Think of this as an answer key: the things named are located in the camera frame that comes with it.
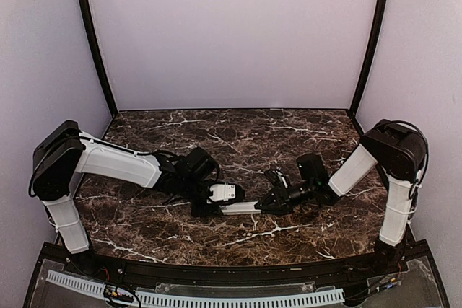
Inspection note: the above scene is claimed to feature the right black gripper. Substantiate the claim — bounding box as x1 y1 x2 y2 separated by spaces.
255 180 315 215

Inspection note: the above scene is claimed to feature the white remote control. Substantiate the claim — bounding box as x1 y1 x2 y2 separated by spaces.
220 201 261 216

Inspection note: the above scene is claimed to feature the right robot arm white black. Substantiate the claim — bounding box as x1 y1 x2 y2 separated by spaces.
254 119 429 247

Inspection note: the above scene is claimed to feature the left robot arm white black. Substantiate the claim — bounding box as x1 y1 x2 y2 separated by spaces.
28 120 220 276

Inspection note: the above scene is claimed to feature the black front rail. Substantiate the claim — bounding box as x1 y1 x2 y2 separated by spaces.
93 254 375 286

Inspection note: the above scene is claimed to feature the white slotted cable duct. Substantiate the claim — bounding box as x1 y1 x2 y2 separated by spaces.
46 270 345 308

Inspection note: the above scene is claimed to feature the right black frame post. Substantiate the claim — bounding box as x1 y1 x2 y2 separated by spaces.
349 0 387 118

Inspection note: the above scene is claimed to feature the black frame post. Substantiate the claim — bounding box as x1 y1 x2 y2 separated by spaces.
349 0 387 118
78 0 118 118

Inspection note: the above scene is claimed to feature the left black frame post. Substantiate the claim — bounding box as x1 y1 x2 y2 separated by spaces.
78 0 118 118

